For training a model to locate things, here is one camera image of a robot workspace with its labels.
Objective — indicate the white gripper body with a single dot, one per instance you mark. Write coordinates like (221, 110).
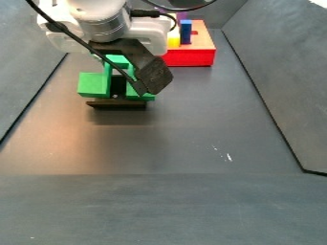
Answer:
(105, 23)

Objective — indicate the green stepped block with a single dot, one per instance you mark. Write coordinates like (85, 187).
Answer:
(102, 85)

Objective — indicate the robot arm silver white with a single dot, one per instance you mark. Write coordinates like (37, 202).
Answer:
(88, 3)

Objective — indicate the red board base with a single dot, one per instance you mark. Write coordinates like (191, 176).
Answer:
(196, 54)

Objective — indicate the black angle fixture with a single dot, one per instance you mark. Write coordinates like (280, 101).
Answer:
(117, 100)

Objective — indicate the yellow block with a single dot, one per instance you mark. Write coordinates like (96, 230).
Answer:
(173, 34)

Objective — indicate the blue block right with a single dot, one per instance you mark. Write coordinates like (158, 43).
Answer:
(185, 31)

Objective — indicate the purple block rear right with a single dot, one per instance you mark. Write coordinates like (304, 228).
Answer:
(181, 15)

